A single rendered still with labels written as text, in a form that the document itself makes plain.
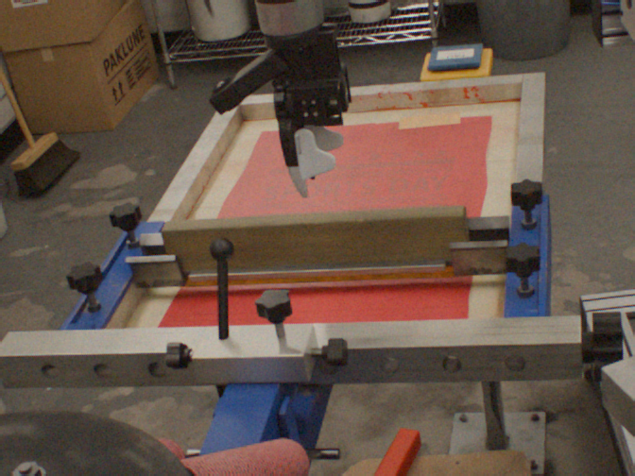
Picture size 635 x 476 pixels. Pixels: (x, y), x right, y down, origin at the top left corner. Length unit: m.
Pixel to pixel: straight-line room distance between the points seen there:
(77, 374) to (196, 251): 0.26
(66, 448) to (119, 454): 0.04
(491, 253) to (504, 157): 0.38
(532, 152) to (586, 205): 1.90
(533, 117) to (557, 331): 0.66
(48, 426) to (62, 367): 0.59
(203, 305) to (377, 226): 0.27
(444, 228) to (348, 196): 0.33
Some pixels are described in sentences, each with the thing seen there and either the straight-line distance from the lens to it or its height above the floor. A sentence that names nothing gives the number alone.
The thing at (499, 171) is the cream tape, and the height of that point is 0.96.
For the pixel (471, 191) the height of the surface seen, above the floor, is 0.96.
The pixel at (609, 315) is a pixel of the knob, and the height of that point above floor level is 1.05.
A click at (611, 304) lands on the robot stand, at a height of 0.23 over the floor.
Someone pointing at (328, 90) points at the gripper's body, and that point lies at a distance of 1.31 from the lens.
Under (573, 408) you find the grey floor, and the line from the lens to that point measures 2.75.
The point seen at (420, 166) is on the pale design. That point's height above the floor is 0.96.
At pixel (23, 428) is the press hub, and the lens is 0.76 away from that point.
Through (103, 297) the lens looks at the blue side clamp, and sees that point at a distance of 1.50.
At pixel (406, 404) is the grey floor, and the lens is 2.80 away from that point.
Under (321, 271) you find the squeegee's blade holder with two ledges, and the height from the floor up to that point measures 0.99.
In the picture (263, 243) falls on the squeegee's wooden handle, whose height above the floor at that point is 1.03.
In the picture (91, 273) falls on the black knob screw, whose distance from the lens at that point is 1.44.
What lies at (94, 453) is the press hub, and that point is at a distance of 0.71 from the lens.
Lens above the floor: 1.73
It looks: 29 degrees down
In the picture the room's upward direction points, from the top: 11 degrees counter-clockwise
